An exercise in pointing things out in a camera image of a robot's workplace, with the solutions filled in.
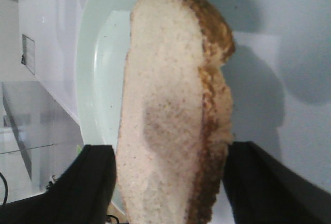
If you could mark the mint green round plate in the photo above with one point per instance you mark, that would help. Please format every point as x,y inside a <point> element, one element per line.
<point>103,43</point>

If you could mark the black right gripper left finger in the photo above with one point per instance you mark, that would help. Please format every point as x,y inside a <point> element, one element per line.
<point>81,195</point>

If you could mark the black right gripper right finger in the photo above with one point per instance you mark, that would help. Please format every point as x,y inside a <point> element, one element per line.
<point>260,189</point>

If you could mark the bread slice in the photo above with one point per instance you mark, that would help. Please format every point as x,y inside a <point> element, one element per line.
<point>176,112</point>

